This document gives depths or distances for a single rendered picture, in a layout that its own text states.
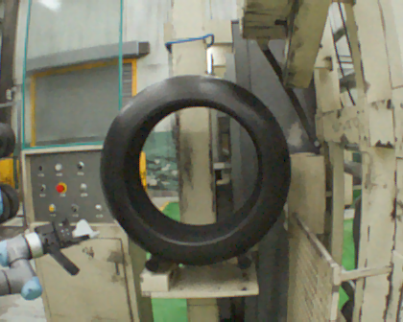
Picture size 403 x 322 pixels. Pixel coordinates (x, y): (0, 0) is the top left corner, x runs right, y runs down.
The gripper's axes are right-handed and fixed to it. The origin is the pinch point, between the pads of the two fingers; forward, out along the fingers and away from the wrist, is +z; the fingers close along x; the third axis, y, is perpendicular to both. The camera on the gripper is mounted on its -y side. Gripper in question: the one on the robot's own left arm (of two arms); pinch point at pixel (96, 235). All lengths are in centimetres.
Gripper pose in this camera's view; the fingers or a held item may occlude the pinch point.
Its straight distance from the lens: 143.7
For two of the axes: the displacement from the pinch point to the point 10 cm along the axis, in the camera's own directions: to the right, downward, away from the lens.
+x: -5.2, 3.2, 7.9
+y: -3.6, -9.2, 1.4
